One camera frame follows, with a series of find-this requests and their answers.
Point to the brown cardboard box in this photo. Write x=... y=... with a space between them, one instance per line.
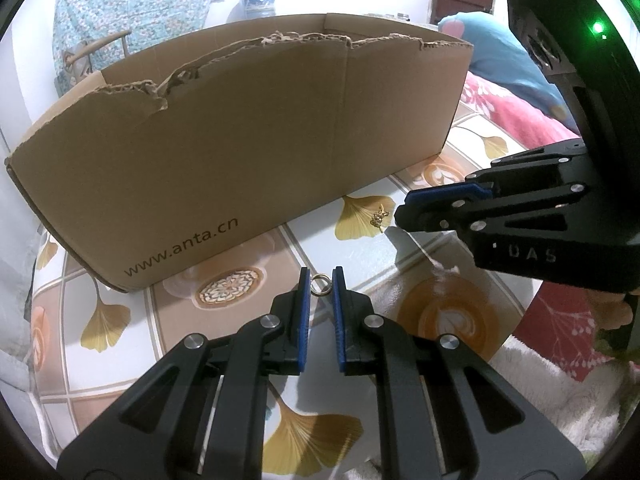
x=200 y=160

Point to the person's right hand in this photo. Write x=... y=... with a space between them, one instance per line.
x=612 y=312

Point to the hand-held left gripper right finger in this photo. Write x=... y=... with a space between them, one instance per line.
x=337 y=320

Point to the white fluffy blanket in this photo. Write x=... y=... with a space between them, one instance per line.
x=550 y=410

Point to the pink floral blanket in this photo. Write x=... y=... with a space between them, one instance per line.
x=505 y=110

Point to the leaf and coffee print tablecloth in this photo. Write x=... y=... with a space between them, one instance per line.
x=150 y=360

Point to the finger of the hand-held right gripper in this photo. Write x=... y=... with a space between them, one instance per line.
x=425 y=217
x=450 y=192

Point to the blue pillow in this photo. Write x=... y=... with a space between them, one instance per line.
x=510 y=60

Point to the wooden chair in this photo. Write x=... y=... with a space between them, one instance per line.
x=107 y=40

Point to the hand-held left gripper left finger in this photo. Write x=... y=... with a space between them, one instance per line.
x=302 y=320

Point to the teal floral cloth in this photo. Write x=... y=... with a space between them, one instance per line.
x=140 y=5

